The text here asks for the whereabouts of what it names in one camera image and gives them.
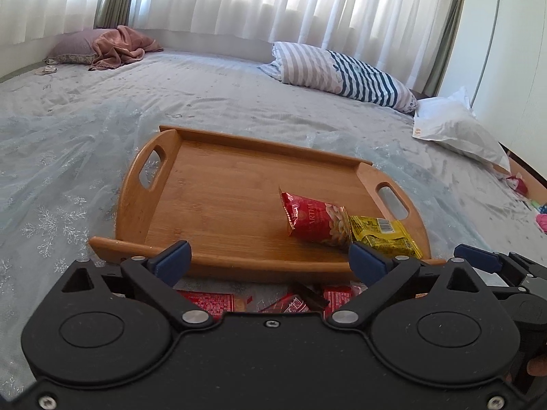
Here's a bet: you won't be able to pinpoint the long red snack packet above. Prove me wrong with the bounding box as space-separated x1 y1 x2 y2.
256 292 312 314

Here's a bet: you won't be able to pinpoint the blue striped pillow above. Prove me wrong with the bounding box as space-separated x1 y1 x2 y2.
257 42 418 114

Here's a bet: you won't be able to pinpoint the person's right hand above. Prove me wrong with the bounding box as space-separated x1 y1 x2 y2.
526 356 547 380

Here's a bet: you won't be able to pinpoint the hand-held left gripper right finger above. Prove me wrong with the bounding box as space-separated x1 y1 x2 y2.
327 241 475 327

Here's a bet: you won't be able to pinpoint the yellow snack packet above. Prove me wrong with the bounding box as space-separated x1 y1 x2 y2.
347 215 424 261

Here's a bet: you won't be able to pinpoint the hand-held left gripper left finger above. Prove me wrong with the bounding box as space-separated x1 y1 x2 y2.
62 240 214 330

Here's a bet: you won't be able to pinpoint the white sheer curtains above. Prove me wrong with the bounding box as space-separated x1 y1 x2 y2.
0 0 460 90

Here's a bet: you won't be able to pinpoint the pink blanket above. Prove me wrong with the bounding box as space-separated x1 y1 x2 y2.
88 26 164 71

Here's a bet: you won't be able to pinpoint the light blue snowflake bed sheet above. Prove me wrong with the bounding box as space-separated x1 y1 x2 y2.
0 47 547 402

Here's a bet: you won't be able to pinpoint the thin red snack bar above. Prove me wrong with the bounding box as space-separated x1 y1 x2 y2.
322 284 368 319

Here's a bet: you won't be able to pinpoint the purple pillow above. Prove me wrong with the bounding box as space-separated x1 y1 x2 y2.
43 28 118 66

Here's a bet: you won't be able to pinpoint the red and white toy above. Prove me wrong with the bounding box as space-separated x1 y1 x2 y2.
506 173 528 195

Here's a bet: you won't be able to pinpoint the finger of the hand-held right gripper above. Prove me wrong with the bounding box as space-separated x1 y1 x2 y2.
454 243 547 295

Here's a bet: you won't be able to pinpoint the large red peanut packet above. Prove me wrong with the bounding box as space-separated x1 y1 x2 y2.
279 187 353 252

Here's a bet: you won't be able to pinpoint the red snack packet clear end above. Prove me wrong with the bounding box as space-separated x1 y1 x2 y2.
176 289 249 321

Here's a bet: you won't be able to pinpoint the dark brown snack bar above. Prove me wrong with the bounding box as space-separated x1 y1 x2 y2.
287 282 332 310

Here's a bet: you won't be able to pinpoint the green curtain beside wall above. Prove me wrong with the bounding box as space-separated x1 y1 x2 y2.
425 0 468 97

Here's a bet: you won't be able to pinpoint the wooden tray with handles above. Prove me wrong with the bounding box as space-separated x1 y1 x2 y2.
89 125 447 285

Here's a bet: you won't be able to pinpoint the colourful toy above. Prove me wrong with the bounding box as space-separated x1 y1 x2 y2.
530 199 547 233

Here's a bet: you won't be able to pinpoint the white pillow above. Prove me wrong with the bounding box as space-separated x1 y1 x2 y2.
412 86 512 176

